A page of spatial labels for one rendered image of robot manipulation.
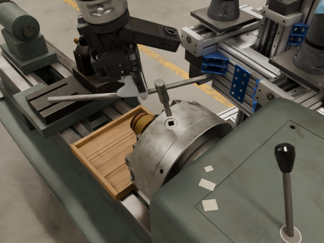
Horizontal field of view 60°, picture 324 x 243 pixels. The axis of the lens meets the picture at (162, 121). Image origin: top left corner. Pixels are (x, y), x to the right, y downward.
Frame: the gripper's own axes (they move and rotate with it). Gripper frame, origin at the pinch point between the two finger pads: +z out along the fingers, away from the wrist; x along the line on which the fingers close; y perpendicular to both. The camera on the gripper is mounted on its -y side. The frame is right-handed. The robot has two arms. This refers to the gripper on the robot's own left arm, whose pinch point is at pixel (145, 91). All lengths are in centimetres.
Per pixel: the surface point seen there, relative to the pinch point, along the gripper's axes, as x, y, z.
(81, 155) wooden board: -15, 33, 42
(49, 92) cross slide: -48, 46, 37
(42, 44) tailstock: -90, 56, 41
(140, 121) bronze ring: -11.9, 6.2, 25.1
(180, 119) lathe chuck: -0.8, -6.1, 13.5
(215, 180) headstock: 19.1, -10.1, 9.7
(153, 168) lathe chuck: 9.2, 3.2, 17.7
